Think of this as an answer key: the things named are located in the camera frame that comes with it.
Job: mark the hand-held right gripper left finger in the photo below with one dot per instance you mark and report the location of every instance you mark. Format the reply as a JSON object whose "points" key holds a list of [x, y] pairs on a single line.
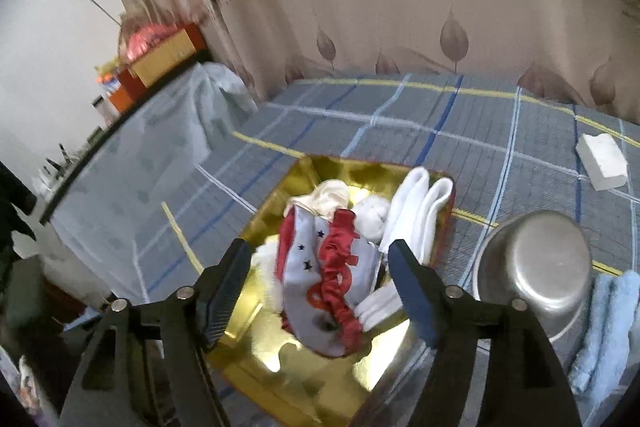
{"points": [[225, 302]]}

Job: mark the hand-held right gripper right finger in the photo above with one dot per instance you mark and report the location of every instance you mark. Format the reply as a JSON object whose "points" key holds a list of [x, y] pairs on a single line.
{"points": [[412, 302]]}

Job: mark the white ribbed sock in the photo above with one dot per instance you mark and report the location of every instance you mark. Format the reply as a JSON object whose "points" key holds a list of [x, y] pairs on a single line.
{"points": [[380, 307]]}

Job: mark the white fluffy yellow-trimmed sock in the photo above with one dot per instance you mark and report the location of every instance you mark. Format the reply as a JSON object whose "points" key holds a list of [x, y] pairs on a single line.
{"points": [[265, 274]]}

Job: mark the red ruffled white sock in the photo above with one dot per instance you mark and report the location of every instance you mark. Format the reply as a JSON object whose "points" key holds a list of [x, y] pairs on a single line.
{"points": [[310, 272]]}

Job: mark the gold tin box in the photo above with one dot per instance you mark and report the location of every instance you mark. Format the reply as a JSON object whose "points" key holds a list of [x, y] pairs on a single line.
{"points": [[300, 357]]}

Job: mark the white fluffy sock ball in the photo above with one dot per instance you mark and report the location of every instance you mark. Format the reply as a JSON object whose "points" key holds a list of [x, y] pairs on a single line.
{"points": [[372, 214]]}

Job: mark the cream satin cloth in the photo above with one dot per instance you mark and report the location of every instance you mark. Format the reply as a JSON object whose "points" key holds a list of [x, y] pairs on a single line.
{"points": [[330, 194]]}

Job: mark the stainless steel bowl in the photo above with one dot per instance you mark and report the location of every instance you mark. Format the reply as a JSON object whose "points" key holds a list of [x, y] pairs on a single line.
{"points": [[540, 267]]}

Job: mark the grey plaid bed sheet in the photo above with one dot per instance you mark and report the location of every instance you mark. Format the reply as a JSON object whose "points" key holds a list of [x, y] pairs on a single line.
{"points": [[400, 132]]}

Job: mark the light blue fluffy cloth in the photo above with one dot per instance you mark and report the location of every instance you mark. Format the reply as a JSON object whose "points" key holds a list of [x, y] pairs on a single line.
{"points": [[610, 322]]}

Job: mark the white rectangular block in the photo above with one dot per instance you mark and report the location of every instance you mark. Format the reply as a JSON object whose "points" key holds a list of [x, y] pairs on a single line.
{"points": [[602, 162]]}

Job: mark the orange box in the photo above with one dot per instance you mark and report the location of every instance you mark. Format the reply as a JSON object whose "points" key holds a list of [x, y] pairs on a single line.
{"points": [[120, 89]]}

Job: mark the red and yellow box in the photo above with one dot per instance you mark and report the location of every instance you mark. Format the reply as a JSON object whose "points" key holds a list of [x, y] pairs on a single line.
{"points": [[165, 52]]}

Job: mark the beige leaf print curtain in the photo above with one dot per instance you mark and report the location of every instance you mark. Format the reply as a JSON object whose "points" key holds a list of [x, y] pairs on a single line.
{"points": [[400, 7]]}

